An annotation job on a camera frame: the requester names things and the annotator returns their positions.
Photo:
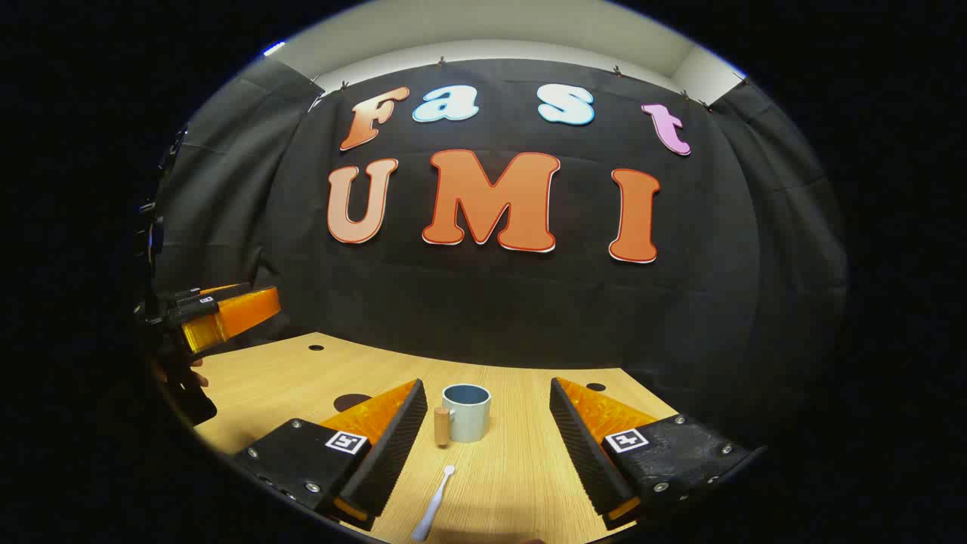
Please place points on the black backdrop cloth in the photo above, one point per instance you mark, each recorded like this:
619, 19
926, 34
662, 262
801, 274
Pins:
491, 302

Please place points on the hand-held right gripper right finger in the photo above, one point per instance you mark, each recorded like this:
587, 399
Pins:
578, 446

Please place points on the wooden desktop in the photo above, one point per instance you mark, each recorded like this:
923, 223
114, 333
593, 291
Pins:
498, 483

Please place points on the ceiling light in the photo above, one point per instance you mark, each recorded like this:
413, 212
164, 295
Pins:
273, 48

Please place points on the dark round coaster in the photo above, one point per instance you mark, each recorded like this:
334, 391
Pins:
347, 401

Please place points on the pale green cup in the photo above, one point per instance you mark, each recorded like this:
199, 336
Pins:
468, 419

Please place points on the white toothbrush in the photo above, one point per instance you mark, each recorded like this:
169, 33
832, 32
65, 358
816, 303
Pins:
432, 506

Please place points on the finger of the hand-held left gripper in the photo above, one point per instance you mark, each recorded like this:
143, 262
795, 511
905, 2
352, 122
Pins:
219, 292
242, 313

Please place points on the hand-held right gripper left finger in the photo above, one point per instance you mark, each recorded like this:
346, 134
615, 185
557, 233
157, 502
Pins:
393, 446

